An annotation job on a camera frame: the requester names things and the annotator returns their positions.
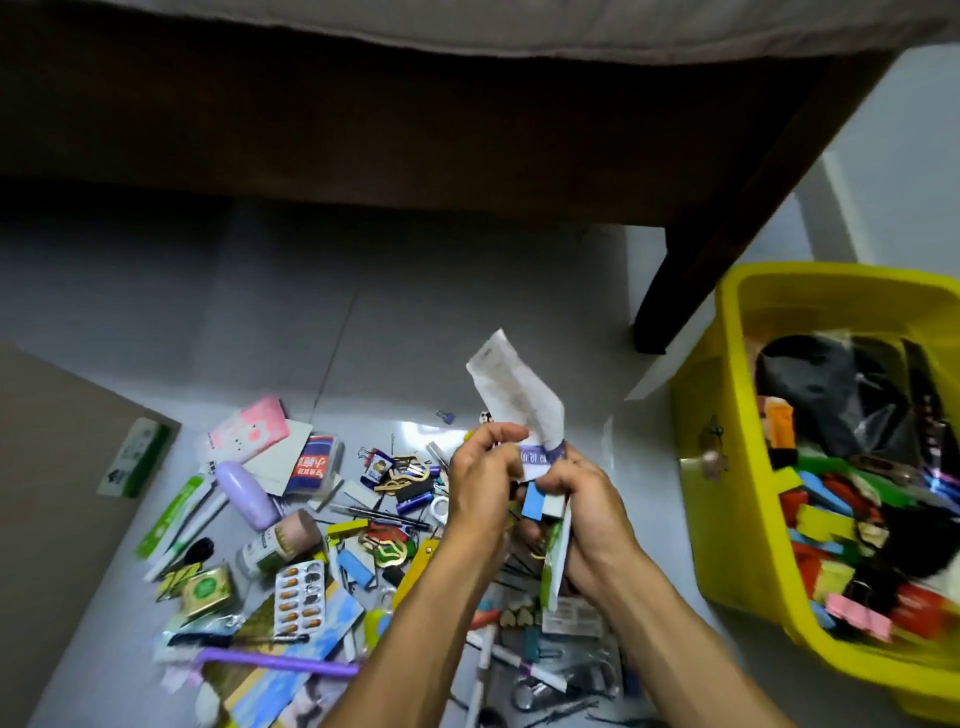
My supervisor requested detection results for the person's left hand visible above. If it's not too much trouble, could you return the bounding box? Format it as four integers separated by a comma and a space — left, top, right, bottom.
446, 422, 530, 556

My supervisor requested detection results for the person's right hand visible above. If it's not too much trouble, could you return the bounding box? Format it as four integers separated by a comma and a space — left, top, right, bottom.
534, 448, 646, 607

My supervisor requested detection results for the white green sachet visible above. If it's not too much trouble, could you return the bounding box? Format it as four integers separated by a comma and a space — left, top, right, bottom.
539, 498, 575, 613

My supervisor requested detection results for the white red label card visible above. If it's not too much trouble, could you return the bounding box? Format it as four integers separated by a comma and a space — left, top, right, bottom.
541, 596, 605, 639

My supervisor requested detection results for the yellow pocket knife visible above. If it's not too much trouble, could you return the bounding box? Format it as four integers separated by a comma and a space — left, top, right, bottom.
391, 536, 442, 610

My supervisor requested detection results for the blue clip with portrait card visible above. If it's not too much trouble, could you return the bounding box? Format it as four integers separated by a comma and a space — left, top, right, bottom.
359, 448, 397, 490

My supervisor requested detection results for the yellow plastic bin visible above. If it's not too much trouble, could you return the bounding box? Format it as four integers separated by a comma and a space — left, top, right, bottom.
668, 260, 960, 725

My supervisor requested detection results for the white bottle opener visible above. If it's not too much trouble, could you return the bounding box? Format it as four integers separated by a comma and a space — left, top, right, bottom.
509, 652, 624, 714

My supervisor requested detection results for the white purple marker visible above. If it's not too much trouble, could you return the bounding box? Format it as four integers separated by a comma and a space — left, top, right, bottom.
466, 631, 570, 694

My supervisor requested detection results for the navy red small box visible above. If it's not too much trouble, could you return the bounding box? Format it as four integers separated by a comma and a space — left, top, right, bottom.
284, 433, 344, 496

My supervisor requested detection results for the yellow plastic spoon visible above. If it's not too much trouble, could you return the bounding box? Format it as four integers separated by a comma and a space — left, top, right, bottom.
363, 607, 395, 654

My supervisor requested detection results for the white orange pen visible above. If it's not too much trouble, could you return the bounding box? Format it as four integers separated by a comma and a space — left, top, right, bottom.
464, 626, 498, 728

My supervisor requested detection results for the blue card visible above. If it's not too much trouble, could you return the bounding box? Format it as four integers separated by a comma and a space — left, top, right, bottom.
224, 584, 367, 728

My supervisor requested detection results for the white printed card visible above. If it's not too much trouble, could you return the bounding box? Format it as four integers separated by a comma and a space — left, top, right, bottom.
243, 418, 314, 498

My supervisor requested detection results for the orange red pen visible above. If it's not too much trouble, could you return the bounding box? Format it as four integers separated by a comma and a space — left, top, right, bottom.
761, 395, 798, 451

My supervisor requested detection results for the orange pill blister pack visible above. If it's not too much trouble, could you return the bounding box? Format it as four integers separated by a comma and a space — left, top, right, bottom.
273, 558, 328, 639

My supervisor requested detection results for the pile of coloured blocks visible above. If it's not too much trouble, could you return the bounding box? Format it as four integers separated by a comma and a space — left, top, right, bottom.
764, 442, 960, 646

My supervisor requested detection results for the lilac capsule device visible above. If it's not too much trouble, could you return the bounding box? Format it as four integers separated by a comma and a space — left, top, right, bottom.
215, 459, 283, 532

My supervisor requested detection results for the pink white bunny packet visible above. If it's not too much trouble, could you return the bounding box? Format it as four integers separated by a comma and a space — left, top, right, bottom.
206, 395, 292, 466

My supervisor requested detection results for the black sleep mask packet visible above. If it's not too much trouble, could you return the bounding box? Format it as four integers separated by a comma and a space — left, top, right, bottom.
753, 333, 960, 481

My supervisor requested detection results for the gold green patterned card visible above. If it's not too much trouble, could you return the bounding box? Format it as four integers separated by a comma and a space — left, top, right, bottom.
202, 592, 279, 706

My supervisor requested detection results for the purple toothbrush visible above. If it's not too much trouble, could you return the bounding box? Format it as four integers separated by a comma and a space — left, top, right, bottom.
193, 648, 361, 680

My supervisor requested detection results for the black car key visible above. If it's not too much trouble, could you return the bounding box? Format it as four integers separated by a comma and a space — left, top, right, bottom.
161, 537, 217, 577

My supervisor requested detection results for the green yellow tea sachet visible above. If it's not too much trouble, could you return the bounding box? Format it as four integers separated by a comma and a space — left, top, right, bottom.
179, 566, 234, 620

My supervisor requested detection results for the black pen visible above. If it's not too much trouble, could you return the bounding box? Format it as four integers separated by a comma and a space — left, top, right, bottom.
166, 632, 311, 648

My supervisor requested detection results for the white green pen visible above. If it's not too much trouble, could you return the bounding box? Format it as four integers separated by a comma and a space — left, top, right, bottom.
143, 491, 230, 585

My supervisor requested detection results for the green white sachet strip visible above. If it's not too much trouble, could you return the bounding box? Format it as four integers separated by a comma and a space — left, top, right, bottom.
134, 473, 214, 562

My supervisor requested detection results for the black cloth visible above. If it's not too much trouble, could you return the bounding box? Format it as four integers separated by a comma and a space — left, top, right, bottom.
877, 502, 960, 579

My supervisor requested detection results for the red packet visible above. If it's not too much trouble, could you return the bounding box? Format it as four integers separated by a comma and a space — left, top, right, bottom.
890, 581, 948, 640

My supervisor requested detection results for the dark wooden bed frame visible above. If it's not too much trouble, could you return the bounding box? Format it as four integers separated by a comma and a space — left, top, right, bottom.
0, 0, 901, 355

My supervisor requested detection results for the person's right forearm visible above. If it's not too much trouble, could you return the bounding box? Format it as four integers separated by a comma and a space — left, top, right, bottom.
599, 554, 796, 728

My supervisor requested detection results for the person's left forearm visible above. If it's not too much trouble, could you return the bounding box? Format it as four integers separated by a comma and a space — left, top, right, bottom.
322, 524, 511, 728

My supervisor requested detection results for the green white small box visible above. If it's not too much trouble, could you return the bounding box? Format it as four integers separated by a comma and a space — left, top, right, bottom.
97, 417, 174, 500

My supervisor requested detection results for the white skirting board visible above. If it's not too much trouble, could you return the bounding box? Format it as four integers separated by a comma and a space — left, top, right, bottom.
793, 149, 877, 265

